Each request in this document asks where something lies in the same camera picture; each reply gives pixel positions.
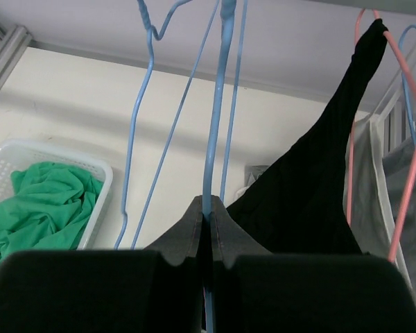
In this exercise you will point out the green tank top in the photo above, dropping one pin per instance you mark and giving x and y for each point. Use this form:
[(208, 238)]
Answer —
[(49, 210)]

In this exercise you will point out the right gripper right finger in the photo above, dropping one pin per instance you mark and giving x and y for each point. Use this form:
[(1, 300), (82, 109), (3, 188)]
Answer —
[(257, 291)]

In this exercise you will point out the white plastic basket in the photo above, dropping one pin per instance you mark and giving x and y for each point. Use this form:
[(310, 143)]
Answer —
[(19, 154)]

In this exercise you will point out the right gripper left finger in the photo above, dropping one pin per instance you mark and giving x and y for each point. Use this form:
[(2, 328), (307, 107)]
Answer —
[(156, 289)]

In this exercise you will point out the dark grey tank top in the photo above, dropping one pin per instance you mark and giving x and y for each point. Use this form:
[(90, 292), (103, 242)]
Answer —
[(396, 166)]

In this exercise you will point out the white tank top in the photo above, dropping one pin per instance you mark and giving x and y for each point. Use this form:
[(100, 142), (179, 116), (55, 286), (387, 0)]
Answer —
[(366, 201)]

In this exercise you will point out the black tank top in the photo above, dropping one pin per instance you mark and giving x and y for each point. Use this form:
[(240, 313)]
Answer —
[(296, 205)]

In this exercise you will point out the blue wire hanger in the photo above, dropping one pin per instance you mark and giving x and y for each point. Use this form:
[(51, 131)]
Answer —
[(227, 15), (152, 34)]

